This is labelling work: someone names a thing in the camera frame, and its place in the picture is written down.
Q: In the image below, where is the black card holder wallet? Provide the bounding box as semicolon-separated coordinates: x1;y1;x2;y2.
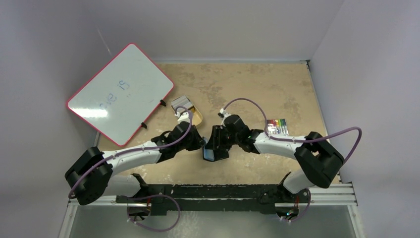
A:
203;146;230;162

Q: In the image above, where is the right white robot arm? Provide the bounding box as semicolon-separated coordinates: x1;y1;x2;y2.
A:
203;115;345;202

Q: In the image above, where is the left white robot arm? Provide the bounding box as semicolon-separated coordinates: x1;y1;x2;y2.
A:
64;121;205;205

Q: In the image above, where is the beige oval card tray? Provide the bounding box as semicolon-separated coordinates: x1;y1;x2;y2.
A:
184;106;203;126

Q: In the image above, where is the stack of credit cards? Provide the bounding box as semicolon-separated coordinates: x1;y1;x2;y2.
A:
171;95;194;113

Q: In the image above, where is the pack of coloured markers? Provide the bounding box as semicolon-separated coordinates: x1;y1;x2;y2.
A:
266;119;289;136

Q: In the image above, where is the white board with pink rim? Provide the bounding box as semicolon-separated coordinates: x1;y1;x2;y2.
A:
66;43;174;146

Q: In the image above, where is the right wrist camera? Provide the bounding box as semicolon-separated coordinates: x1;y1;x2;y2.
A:
217;108;231;125

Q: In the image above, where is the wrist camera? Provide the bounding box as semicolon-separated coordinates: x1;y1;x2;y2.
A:
175;111;193;124
217;108;231;125

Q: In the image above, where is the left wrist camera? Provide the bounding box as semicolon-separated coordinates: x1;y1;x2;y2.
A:
175;111;193;124

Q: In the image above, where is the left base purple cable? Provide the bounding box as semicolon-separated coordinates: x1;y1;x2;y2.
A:
126;193;182;233

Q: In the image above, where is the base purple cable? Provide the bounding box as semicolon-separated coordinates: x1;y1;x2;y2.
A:
126;193;182;233
279;190;313;224

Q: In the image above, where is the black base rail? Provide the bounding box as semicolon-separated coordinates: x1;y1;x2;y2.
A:
117;174;311;219

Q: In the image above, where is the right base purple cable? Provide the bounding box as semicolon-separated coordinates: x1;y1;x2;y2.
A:
279;190;313;224

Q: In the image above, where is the aluminium frame rail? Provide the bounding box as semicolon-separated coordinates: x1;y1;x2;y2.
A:
68;183;358;207

